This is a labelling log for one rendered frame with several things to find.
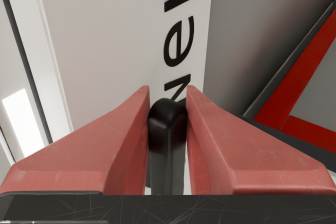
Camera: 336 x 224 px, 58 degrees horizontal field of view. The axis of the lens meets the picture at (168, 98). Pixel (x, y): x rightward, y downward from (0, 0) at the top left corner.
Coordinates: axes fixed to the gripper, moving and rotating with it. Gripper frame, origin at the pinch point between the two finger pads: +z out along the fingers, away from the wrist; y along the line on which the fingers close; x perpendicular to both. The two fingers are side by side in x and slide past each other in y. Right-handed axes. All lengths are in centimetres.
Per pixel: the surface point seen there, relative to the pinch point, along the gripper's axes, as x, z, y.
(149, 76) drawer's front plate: 0.4, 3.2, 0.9
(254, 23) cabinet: 4.6, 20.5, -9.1
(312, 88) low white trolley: 13.8, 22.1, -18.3
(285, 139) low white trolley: 12.7, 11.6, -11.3
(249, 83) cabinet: 13.4, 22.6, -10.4
